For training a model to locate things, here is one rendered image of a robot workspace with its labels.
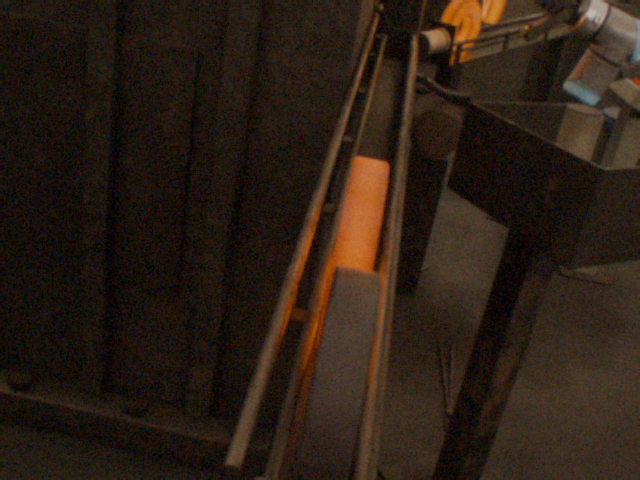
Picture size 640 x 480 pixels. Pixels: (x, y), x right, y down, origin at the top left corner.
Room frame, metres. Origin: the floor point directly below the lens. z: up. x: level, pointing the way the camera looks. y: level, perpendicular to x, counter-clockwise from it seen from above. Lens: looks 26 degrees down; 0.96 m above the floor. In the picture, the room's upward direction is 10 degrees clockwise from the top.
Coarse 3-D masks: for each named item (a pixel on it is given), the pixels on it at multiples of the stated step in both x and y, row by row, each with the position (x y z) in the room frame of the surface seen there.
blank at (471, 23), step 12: (456, 0) 1.91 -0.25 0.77; (468, 0) 1.91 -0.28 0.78; (444, 12) 1.89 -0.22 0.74; (456, 12) 1.88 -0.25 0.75; (468, 12) 1.92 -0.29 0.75; (480, 12) 1.97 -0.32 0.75; (456, 24) 1.89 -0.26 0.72; (468, 24) 1.96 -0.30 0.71; (456, 36) 1.90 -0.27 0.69; (468, 36) 1.95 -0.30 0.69
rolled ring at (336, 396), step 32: (352, 288) 0.41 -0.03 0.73; (352, 320) 0.38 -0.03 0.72; (320, 352) 0.36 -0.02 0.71; (352, 352) 0.36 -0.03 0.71; (320, 384) 0.35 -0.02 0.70; (352, 384) 0.35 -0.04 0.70; (320, 416) 0.34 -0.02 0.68; (352, 416) 0.34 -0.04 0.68; (320, 448) 0.33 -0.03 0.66; (352, 448) 0.33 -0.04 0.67
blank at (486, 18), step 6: (486, 0) 1.80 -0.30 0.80; (492, 0) 1.71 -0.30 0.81; (498, 0) 1.71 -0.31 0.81; (504, 0) 1.70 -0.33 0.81; (486, 6) 1.76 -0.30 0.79; (492, 6) 1.71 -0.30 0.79; (498, 6) 1.71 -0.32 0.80; (486, 12) 1.73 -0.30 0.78; (492, 12) 1.72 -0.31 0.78; (498, 12) 1.72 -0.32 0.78; (486, 18) 1.74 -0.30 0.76; (492, 18) 1.73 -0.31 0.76; (498, 18) 1.73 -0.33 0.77
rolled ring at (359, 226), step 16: (368, 160) 0.61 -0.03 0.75; (352, 176) 0.58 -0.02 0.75; (368, 176) 0.58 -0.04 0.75; (384, 176) 0.58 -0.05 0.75; (352, 192) 0.56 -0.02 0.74; (368, 192) 0.56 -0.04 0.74; (384, 192) 0.56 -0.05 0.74; (352, 208) 0.54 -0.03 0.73; (368, 208) 0.55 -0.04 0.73; (352, 224) 0.53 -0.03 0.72; (368, 224) 0.54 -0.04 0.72; (336, 240) 0.53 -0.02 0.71; (352, 240) 0.53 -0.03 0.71; (368, 240) 0.53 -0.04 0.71; (336, 256) 0.52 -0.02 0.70; (352, 256) 0.52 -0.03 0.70; (368, 256) 0.52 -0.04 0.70
